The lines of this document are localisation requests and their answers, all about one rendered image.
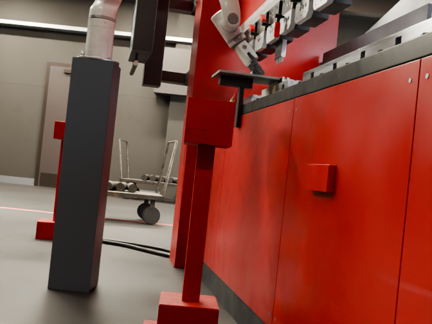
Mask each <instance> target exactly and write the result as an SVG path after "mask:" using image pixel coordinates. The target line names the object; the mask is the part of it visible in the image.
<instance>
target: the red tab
mask: <svg viewBox="0 0 432 324"><path fill-rule="evenodd" d="M335 173H336V165H315V164H308V168H307V180H306V187H305V189H306V190H313V191H318V192H327V193H333V192H334V180H335Z"/></svg>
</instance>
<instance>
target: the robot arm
mask: <svg viewBox="0 0 432 324"><path fill-rule="evenodd" d="M121 2H122V0H95V2H94V3H93V5H92V6H91V7H90V10H89V19H88V25H87V37H86V44H85V51H84V52H83V51H81V53H80V56H78V57H79V58H86V59H98V60H110V61H114V62H115V63H116V64H117V65H118V66H119V62H117V61H115V60H112V55H113V44H114V32H115V26H116V14H117V11H118V8H119V6H120V4H121ZM219 2H220V6H221V10H220V11H218V12H217V13H216V14H215V15H213V16H212V18H211V20H212V22H213V23H214V25H215V26H216V28H217V29H218V31H219V32H220V34H221V35H222V37H223V38H224V40H225V41H226V43H227V44H228V46H229V47H230V48H232V49H235V51H236V52H237V54H238V56H239V57H240V59H241V61H242V62H243V63H244V65H245V66H247V67H249V69H250V71H253V74H256V75H263V74H265V72H264V70H263V69H262V68H261V66H260V64H259V63H258V62H257V59H258V56H257V54H256V53H255V52H254V51H253V49H252V48H251V46H250V45H249V44H248V43H247V42H246V39H245V38H246V36H245V35H244V33H243V32H242V30H241V29H240V27H239V25H240V6H239V0H219Z"/></svg>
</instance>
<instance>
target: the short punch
mask: <svg viewBox="0 0 432 324"><path fill-rule="evenodd" d="M286 47H287V40H285V39H282V40H281V41H280V42H278V43H276V48H275V55H274V60H276V65H277V64H279V63H281V62H282V61H283V59H284V57H285V54H286Z"/></svg>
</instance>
